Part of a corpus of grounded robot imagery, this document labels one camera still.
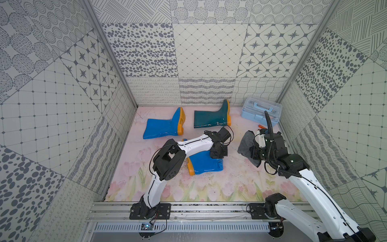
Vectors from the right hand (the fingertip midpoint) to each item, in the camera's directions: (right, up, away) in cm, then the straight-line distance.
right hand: (252, 150), depth 77 cm
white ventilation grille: (-35, -35, -7) cm, 50 cm away
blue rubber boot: (-25, -10, +11) cm, 29 cm away
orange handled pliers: (+18, +11, +31) cm, 37 cm away
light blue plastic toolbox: (+13, +24, +30) cm, 40 cm away
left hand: (-9, -8, +9) cm, 15 cm away
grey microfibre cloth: (-3, +4, 0) cm, 5 cm away
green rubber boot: (-20, +17, +34) cm, 43 cm away
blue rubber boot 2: (-52, +10, +30) cm, 61 cm away
